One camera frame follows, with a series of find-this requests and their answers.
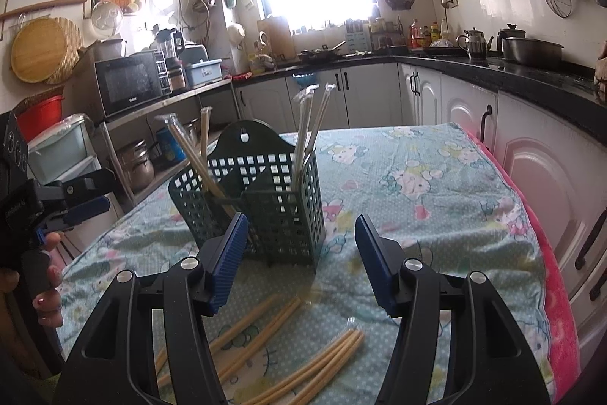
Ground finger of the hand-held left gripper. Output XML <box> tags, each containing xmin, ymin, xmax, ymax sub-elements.
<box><xmin>61</xmin><ymin>170</ymin><xmax>117</xmax><ymax>206</ymax></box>
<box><xmin>45</xmin><ymin>195</ymin><xmax>111</xmax><ymax>235</ymax></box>

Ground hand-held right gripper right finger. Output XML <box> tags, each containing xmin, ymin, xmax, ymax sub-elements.
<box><xmin>355</xmin><ymin>214</ymin><xmax>553</xmax><ymax>405</ymax></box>

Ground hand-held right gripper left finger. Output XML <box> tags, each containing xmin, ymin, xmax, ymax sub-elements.
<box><xmin>53</xmin><ymin>212</ymin><xmax>250</xmax><ymax>405</ymax></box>

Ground dark green utensil basket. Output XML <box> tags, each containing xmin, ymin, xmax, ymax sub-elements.
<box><xmin>168</xmin><ymin>119</ymin><xmax>327</xmax><ymax>275</ymax></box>

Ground bamboo chopstick pair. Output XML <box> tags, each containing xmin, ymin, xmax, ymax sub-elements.
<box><xmin>199</xmin><ymin>106</ymin><xmax>213</xmax><ymax>161</ymax></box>
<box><xmin>156</xmin><ymin>113</ymin><xmax>240</xmax><ymax>221</ymax></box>

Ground pile of bamboo chopsticks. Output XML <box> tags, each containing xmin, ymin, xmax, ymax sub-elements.
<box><xmin>154</xmin><ymin>293</ymin><xmax>367</xmax><ymax>405</ymax></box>

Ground white chopstick pair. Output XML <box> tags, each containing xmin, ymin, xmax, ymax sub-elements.
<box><xmin>291</xmin><ymin>85</ymin><xmax>319</xmax><ymax>185</ymax></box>
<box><xmin>303</xmin><ymin>82</ymin><xmax>337</xmax><ymax>178</ymax></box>

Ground person's left hand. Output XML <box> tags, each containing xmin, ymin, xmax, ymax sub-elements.
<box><xmin>32</xmin><ymin>232</ymin><xmax>64</xmax><ymax>326</ymax></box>

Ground pale green plastic drawer unit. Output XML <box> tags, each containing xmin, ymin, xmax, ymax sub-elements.
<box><xmin>26</xmin><ymin>113</ymin><xmax>112</xmax><ymax>244</ymax></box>

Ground stacked steel pots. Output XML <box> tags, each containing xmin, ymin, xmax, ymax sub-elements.
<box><xmin>116</xmin><ymin>139</ymin><xmax>155</xmax><ymax>192</ymax></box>

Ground cartoon cat printed tablecloth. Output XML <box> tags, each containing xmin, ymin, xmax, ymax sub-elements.
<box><xmin>57</xmin><ymin>123</ymin><xmax>555</xmax><ymax>405</ymax></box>

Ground red plastic basin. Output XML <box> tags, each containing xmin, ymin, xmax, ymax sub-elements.
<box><xmin>14</xmin><ymin>96</ymin><xmax>66</xmax><ymax>143</ymax></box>

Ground blue canister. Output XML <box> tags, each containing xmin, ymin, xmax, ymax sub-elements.
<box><xmin>156</xmin><ymin>127</ymin><xmax>187</xmax><ymax>164</ymax></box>

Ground black microwave oven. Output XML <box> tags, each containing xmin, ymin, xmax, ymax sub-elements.
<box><xmin>93</xmin><ymin>50</ymin><xmax>171</xmax><ymax>117</ymax></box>

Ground small steel pot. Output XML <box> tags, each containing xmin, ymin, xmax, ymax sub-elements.
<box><xmin>182</xmin><ymin>118</ymin><xmax>202</xmax><ymax>145</ymax></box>

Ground cardboard box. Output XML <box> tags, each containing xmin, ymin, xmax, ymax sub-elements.
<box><xmin>76</xmin><ymin>38</ymin><xmax>128</xmax><ymax>64</ymax></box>

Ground metal shelf rack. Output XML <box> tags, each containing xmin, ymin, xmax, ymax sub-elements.
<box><xmin>97</xmin><ymin>77</ymin><xmax>238</xmax><ymax>216</ymax></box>

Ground round bamboo tray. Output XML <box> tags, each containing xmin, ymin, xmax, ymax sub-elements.
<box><xmin>10</xmin><ymin>17</ymin><xmax>83</xmax><ymax>85</ymax></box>

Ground black blender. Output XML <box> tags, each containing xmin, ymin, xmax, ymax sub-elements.
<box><xmin>154</xmin><ymin>27</ymin><xmax>187</xmax><ymax>95</ymax></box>

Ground blue dish box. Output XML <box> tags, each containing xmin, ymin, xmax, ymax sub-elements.
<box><xmin>182</xmin><ymin>58</ymin><xmax>223</xmax><ymax>89</ymax></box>

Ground pale grey countertop appliance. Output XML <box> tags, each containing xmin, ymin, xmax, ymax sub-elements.
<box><xmin>180</xmin><ymin>44</ymin><xmax>209</xmax><ymax>61</ymax></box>

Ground clear dome cover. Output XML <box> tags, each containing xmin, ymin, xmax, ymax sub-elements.
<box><xmin>90</xmin><ymin>0</ymin><xmax>125</xmax><ymax>31</ymax></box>

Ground wooden rolling pin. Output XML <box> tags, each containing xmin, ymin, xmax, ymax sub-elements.
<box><xmin>0</xmin><ymin>0</ymin><xmax>88</xmax><ymax>20</ymax></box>

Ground pink blanket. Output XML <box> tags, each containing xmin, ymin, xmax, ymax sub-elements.
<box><xmin>462</xmin><ymin>127</ymin><xmax>582</xmax><ymax>405</ymax></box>

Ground white round container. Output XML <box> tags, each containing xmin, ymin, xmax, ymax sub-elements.
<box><xmin>226</xmin><ymin>22</ymin><xmax>247</xmax><ymax>51</ymax></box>

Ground black wok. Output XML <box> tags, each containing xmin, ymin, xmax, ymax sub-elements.
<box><xmin>296</xmin><ymin>41</ymin><xmax>347</xmax><ymax>64</ymax></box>

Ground dark spice rack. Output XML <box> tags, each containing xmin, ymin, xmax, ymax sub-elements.
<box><xmin>370</xmin><ymin>17</ymin><xmax>409</xmax><ymax>54</ymax></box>

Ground wooden cutting board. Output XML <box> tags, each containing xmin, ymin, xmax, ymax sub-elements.
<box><xmin>257</xmin><ymin>16</ymin><xmax>295</xmax><ymax>59</ymax></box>

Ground row of condiment bottles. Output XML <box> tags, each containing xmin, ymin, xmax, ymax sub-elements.
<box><xmin>409</xmin><ymin>18</ymin><xmax>450</xmax><ymax>51</ymax></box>

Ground steel kettle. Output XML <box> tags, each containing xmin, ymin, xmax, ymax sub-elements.
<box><xmin>456</xmin><ymin>28</ymin><xmax>495</xmax><ymax>61</ymax></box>

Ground black kitchen countertop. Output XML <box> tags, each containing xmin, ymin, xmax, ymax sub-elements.
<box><xmin>232</xmin><ymin>47</ymin><xmax>607</xmax><ymax>145</ymax></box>

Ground wide metal pot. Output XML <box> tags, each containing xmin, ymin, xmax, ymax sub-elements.
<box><xmin>502</xmin><ymin>37</ymin><xmax>565</xmax><ymax>66</ymax></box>

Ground dark lidded kettle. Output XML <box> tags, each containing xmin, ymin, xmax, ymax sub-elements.
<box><xmin>497</xmin><ymin>24</ymin><xmax>527</xmax><ymax>55</ymax></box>

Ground brownish food pile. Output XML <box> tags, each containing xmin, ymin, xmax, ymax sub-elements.
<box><xmin>593</xmin><ymin>42</ymin><xmax>607</xmax><ymax>102</ymax></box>

